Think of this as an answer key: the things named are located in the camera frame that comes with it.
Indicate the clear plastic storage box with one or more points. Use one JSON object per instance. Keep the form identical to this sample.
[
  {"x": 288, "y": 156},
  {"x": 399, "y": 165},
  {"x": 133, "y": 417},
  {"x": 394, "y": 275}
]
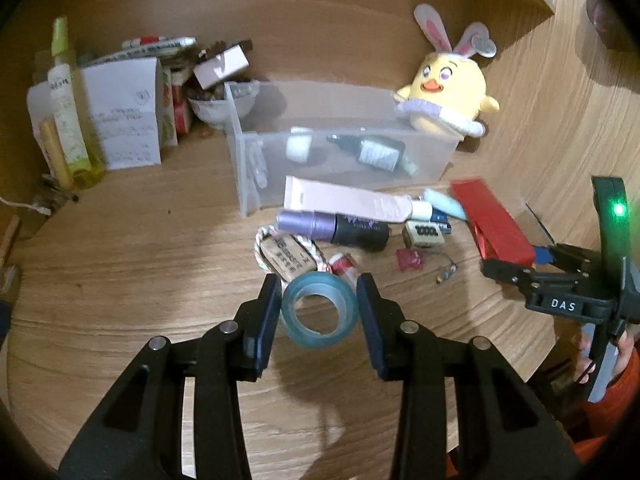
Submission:
[{"x": 240, "y": 170}]

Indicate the mahjong tile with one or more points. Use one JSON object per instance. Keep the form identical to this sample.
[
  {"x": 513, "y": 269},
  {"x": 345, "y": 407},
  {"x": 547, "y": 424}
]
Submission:
[{"x": 425, "y": 234}]

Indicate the dark brown round object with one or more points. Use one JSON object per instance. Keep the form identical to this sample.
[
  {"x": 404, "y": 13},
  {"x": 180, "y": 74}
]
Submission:
[{"x": 612, "y": 20}]

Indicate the small red carton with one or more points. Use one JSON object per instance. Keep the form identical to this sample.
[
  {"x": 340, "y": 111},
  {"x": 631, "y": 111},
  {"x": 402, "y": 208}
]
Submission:
[{"x": 182, "y": 110}]

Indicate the person's right forearm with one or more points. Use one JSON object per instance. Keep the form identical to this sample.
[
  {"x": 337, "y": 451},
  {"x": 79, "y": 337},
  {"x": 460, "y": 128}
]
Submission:
[{"x": 615, "y": 420}]

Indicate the dark green bottle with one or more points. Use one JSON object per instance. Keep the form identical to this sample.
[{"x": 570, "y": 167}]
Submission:
[{"x": 375, "y": 152}]

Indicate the small white box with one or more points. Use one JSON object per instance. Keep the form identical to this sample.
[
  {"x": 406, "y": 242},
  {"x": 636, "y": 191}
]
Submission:
[{"x": 220, "y": 67}]

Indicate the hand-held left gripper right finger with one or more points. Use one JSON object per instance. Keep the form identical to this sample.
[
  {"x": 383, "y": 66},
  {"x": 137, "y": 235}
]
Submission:
[{"x": 370, "y": 320}]

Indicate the purple and black bottle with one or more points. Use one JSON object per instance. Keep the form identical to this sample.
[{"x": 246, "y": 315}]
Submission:
[{"x": 350, "y": 230}]

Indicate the white bowl with trinkets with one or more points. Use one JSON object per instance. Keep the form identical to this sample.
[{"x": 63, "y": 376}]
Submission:
[{"x": 220, "y": 110}]

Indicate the fruit print carton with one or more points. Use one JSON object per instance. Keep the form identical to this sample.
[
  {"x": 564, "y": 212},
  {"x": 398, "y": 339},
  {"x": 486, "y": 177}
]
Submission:
[{"x": 167, "y": 115}]

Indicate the white round bottle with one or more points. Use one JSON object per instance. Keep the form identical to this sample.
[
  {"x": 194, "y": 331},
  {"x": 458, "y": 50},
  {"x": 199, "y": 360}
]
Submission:
[{"x": 299, "y": 146}]

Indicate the blue battery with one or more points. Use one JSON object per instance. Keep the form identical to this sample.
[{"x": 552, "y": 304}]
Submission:
[{"x": 442, "y": 221}]

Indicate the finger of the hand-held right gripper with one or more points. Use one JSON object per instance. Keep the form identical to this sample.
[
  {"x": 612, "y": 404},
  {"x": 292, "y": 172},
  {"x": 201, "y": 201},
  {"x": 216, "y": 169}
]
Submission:
[
  {"x": 505, "y": 271},
  {"x": 542, "y": 255}
]

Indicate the red and white marker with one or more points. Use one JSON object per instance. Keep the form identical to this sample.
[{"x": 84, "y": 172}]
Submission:
[{"x": 142, "y": 41}]

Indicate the red and white lip balm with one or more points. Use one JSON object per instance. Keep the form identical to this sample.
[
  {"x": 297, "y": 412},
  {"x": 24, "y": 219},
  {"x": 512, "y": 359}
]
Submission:
[{"x": 342, "y": 265}]

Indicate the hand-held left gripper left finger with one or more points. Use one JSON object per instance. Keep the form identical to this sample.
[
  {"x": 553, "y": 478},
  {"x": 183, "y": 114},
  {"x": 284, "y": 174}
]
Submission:
[{"x": 270, "y": 310}]

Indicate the yellow chick plush toy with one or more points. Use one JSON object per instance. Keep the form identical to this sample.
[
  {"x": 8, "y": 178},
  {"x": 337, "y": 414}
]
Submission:
[{"x": 450, "y": 85}]

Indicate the beige tube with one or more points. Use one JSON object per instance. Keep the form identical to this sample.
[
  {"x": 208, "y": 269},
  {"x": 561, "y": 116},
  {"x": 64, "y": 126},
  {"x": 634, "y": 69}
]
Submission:
[{"x": 52, "y": 150}]

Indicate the teal adhesive tape roll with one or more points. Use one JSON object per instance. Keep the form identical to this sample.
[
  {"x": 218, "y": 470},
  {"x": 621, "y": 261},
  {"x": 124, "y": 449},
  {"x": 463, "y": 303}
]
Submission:
[{"x": 300, "y": 332}]

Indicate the wooden stick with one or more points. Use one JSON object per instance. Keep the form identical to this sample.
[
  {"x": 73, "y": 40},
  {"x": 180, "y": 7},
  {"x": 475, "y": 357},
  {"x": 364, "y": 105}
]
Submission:
[{"x": 9, "y": 240}]

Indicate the light blue small tube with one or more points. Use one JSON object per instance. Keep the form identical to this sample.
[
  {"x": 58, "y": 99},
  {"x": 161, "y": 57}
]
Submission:
[{"x": 445, "y": 202}]

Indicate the wooden tag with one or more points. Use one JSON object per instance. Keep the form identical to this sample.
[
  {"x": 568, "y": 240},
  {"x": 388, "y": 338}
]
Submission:
[{"x": 287, "y": 256}]

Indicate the small metal charm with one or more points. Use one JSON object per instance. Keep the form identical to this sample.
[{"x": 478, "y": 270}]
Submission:
[{"x": 446, "y": 272}]

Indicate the white and green tube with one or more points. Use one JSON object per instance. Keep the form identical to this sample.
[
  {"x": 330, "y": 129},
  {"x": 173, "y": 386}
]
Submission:
[{"x": 65, "y": 110}]

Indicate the white paper note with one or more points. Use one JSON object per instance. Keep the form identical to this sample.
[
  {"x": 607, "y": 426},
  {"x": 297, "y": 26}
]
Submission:
[{"x": 125, "y": 110}]

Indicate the person's right hand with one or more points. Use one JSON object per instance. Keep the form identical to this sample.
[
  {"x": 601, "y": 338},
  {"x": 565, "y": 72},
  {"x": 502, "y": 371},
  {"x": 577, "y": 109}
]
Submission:
[{"x": 584, "y": 347}]

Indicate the clear white pen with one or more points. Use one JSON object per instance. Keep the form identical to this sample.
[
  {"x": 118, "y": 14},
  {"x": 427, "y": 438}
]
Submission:
[{"x": 259, "y": 165}]

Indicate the pink cosmetic tube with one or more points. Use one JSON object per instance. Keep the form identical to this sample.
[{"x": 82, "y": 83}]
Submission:
[{"x": 340, "y": 200}]

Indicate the long red cardboard box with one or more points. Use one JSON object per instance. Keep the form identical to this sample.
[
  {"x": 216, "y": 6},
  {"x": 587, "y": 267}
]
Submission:
[{"x": 492, "y": 225}]

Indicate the eyeglasses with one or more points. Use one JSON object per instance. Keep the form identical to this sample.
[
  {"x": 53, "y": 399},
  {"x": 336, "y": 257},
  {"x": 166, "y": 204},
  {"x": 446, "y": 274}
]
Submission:
[{"x": 55, "y": 192}]

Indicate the red candy packet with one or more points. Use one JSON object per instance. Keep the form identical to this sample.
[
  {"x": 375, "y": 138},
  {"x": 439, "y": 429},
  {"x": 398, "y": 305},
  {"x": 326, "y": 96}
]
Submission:
[{"x": 410, "y": 260}]

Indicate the green spray bottle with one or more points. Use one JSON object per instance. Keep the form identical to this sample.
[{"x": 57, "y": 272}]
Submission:
[{"x": 92, "y": 160}]

